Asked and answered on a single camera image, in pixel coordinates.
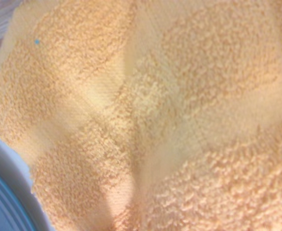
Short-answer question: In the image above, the yellow terry cloth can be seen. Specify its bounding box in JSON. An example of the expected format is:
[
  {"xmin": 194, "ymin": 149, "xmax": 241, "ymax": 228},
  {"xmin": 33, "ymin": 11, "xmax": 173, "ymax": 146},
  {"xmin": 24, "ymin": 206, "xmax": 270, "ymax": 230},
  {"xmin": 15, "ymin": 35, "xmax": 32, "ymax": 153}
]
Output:
[{"xmin": 0, "ymin": 0, "xmax": 282, "ymax": 231}]

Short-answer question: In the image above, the large cream plate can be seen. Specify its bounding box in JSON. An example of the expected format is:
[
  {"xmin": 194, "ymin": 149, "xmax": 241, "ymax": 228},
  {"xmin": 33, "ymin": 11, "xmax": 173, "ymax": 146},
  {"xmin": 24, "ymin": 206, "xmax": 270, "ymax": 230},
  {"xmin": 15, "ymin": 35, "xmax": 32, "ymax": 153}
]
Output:
[{"xmin": 0, "ymin": 127, "xmax": 51, "ymax": 231}]

